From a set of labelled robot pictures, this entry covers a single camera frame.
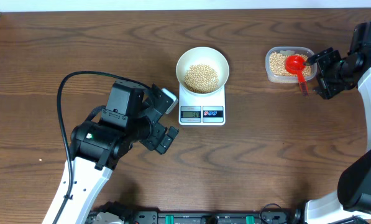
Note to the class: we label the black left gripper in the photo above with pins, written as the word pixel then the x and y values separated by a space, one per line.
pixel 152 139

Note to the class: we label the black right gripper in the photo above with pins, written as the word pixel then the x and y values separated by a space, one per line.
pixel 325 88

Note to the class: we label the red plastic measuring scoop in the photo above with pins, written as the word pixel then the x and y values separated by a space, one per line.
pixel 295 65

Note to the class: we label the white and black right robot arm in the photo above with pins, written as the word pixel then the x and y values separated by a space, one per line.
pixel 351 202

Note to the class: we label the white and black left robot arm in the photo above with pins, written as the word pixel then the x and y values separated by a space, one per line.
pixel 131 115

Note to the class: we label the white digital kitchen scale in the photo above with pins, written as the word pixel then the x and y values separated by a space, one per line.
pixel 202 109

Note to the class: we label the soybeans in bowl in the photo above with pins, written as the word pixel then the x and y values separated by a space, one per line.
pixel 201 79

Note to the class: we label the white ceramic bowl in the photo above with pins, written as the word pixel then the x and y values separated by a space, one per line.
pixel 207 56

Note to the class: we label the yellow soybeans in container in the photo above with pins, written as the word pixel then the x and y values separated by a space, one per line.
pixel 277 65

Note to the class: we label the clear plastic container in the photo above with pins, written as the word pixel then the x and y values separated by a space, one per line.
pixel 285 51

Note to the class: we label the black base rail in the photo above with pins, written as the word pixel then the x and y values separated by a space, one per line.
pixel 114 212

